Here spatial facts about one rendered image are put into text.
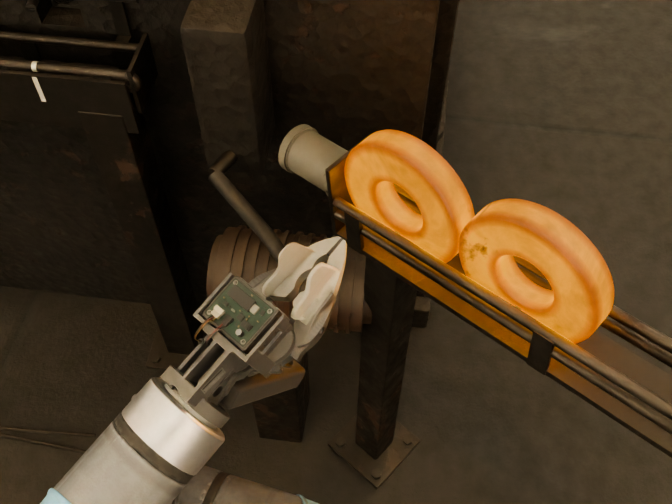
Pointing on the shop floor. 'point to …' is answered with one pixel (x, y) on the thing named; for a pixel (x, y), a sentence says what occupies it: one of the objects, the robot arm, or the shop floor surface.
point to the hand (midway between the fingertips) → (336, 252)
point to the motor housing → (281, 420)
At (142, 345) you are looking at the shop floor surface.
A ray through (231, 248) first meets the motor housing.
